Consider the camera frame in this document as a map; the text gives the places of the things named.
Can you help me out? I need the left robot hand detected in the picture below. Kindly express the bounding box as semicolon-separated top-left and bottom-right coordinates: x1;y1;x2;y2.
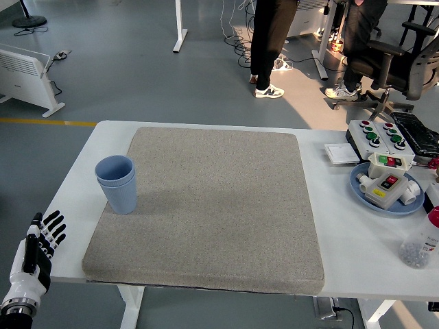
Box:
6;210;67;302

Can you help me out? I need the blue ribbed cup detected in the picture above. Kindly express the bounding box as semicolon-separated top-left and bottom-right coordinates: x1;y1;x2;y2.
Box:
94;154;135;188
97;178;139;215

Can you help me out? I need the white push-button control box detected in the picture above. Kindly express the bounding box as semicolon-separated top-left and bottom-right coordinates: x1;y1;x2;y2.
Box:
345;119;392;161
374;120;418;162

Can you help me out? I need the white table leg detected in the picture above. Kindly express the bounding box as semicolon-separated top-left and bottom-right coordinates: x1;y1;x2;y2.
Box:
356;300;399;329
118;284;145;329

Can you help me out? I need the white panel heater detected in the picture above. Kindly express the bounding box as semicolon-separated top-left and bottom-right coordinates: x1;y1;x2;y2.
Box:
0;43;66;119
291;0;330;37

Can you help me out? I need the grey-brown mat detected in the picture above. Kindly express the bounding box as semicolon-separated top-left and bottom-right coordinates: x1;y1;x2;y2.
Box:
81;126;326;296

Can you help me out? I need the black fan stand base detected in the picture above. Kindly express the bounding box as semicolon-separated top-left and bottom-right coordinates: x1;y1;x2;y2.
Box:
12;0;48;29

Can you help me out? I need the white desk leg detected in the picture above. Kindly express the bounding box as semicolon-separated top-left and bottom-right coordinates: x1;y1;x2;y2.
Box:
172;0;189;53
311;0;339;82

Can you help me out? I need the white floor power strip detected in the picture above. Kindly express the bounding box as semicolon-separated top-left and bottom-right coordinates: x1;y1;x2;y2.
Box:
273;57;294;72

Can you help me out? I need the blue plate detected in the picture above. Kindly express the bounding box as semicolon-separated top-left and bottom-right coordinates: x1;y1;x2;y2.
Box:
349;162;426;216

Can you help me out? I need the person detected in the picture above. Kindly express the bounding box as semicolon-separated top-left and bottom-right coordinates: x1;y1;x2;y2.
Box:
324;0;395;101
248;0;298;99

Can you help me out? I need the white pipe fitting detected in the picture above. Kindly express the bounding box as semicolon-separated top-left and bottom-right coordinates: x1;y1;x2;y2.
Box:
401;180;423;206
356;173;375;193

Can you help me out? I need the clear bottle with red cap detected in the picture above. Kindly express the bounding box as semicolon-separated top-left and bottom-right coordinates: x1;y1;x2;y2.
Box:
398;206;439;270

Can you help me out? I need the black wrapped keyboard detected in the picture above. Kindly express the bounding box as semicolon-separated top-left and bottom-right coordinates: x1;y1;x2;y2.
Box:
390;111;439;157

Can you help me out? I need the black office chair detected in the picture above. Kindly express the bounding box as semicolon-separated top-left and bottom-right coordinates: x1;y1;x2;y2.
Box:
332;20;439;119

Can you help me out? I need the black floor cable bundle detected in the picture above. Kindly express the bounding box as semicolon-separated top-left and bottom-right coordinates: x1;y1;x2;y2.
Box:
224;0;260;68

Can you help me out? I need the black power cable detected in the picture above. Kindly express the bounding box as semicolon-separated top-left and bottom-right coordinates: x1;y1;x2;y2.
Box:
334;306;356;329

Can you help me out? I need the white wall switch plate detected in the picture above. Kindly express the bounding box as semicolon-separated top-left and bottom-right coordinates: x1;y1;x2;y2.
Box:
324;142;361;166

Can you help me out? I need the grey red rocker switch box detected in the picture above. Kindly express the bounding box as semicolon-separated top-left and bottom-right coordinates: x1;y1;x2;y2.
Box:
364;171;410;210

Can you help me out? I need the white green-red button switch box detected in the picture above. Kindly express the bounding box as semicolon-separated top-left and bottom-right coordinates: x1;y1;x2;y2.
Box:
367;152;416;179

